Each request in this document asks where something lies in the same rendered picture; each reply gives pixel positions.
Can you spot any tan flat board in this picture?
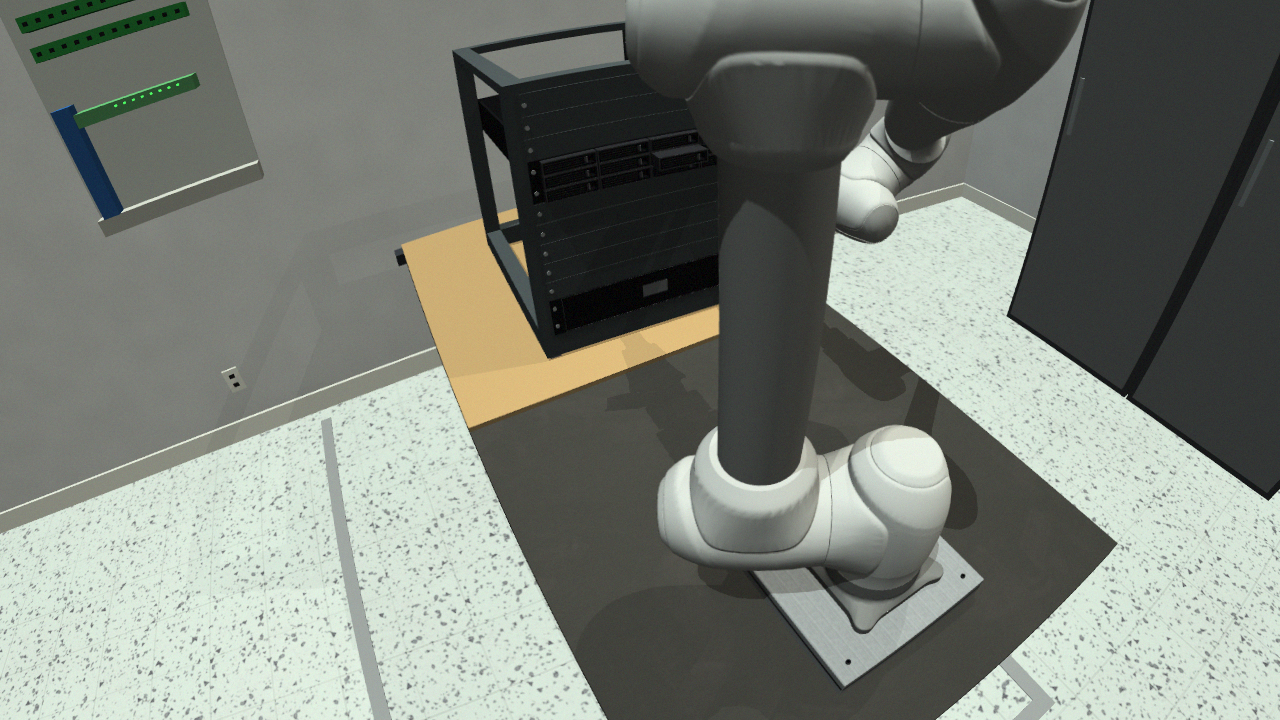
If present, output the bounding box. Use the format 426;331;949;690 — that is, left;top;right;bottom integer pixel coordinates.
401;219;719;432

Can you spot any black server rack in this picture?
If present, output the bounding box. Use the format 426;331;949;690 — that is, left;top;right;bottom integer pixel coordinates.
452;20;719;359

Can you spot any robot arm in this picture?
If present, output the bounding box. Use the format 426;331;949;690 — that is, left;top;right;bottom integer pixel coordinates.
625;0;1088;634

